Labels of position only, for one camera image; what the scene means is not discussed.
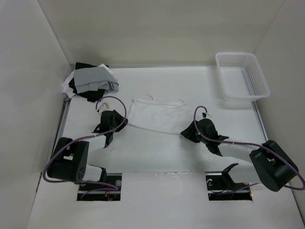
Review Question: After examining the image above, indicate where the white tank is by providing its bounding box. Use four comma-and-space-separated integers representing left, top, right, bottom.
128, 95, 189, 135
62, 63, 118, 101

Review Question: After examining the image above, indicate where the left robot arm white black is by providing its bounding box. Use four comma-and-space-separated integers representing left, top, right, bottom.
42, 110, 128, 190

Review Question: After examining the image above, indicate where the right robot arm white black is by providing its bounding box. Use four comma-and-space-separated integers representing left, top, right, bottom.
180, 118, 300, 192

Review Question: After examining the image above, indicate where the black folded tank top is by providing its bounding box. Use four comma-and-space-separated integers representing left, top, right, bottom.
68, 62, 105, 102

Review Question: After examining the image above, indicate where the grey folded tank top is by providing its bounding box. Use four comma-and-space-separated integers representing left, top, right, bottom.
74, 66, 119, 94

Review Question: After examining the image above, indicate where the white folded tank top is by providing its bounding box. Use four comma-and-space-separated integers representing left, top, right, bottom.
62, 63, 118, 101

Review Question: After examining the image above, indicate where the white plastic mesh basket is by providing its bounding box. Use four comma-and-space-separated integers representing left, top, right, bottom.
215, 52, 271, 102

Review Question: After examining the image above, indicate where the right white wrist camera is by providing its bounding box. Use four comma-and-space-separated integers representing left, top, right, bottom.
202, 113, 212, 119

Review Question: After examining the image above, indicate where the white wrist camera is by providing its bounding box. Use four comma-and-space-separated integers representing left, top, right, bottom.
96, 102, 110, 115
202, 113, 212, 119

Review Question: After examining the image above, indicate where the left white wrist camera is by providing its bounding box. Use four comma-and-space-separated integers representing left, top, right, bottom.
96, 102, 110, 115

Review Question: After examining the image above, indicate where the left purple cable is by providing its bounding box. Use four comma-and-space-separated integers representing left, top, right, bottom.
42, 95, 128, 200

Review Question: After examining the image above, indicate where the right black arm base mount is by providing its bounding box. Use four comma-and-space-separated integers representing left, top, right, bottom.
205, 163, 252, 201

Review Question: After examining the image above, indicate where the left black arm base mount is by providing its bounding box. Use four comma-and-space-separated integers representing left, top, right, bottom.
77, 166, 122, 202

